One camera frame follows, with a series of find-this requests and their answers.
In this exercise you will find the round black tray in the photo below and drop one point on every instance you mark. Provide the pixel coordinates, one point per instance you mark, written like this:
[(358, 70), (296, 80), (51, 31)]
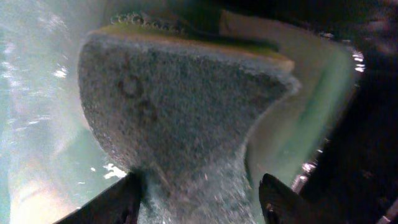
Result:
[(333, 140)]

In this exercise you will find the green scouring sponge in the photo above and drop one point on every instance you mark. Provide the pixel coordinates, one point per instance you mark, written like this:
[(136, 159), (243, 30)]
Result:
[(179, 110)]

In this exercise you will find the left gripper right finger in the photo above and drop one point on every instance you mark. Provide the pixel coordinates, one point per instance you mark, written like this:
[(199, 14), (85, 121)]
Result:
[(280, 204)]

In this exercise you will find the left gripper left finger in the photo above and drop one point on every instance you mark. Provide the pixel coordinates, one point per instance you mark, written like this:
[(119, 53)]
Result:
[(119, 204)]

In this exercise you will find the pink white plate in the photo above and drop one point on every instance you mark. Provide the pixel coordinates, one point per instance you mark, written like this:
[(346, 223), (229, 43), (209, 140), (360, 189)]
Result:
[(56, 165)]

